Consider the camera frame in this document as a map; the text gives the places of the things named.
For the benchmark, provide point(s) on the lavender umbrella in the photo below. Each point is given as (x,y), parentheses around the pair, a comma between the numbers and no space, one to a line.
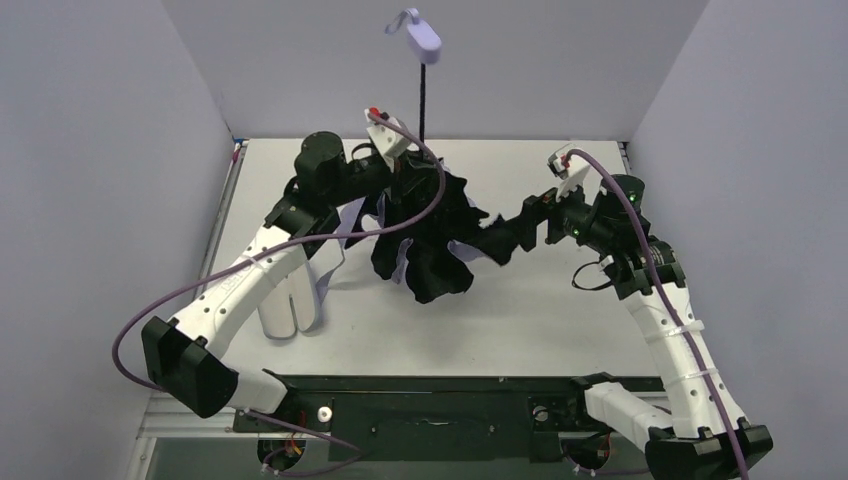
(429,251)

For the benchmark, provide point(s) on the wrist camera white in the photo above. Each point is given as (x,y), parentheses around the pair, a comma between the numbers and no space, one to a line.
(571,171)
(389,144)

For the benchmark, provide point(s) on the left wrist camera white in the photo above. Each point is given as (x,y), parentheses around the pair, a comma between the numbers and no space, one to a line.
(389,144)

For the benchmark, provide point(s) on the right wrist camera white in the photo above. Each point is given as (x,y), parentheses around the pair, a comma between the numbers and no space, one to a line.
(571,171)

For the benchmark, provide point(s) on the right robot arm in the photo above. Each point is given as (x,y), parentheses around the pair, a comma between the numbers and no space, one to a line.
(703,433)

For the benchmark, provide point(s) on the lavender umbrella case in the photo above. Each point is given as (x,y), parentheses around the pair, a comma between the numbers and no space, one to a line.
(292,307)

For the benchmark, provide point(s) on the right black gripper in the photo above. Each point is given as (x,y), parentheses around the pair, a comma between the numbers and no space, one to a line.
(548,216)

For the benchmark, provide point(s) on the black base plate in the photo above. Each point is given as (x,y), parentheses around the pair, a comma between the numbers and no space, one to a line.
(427,418)

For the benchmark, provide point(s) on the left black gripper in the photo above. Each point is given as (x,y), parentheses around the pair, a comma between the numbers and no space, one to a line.
(403,168)

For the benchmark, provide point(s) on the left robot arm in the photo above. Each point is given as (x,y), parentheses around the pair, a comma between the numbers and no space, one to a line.
(184,353)

